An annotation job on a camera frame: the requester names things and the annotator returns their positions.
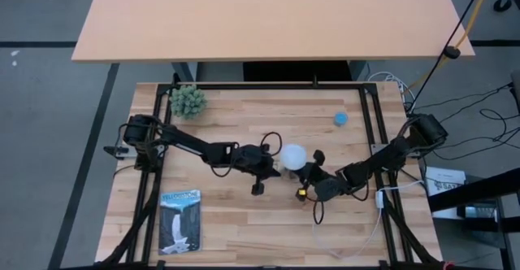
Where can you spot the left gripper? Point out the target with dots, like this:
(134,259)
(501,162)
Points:
(262,166)

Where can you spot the black aluminium table frame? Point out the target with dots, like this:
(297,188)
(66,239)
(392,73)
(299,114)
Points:
(264,86)

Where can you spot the tan wooden desk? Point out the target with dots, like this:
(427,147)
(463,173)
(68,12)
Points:
(264,18)

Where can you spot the white flood lightbulb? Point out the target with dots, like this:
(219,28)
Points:
(293,156)

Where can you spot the green potted plant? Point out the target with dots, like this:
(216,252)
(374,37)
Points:
(187,102)

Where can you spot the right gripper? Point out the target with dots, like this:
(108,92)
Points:
(313,174)

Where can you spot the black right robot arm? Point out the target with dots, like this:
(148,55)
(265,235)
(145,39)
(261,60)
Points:
(390,152)

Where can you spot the white printed box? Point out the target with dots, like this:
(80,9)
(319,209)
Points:
(445,180)

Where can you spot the small red clamp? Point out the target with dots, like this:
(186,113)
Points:
(448,266)

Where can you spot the black side table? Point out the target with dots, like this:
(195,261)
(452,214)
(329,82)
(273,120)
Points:
(475,188)

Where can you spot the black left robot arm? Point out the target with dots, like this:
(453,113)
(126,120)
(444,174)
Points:
(191,142)

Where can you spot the Yellowstone waterfall postcard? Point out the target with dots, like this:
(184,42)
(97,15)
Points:
(180,221)

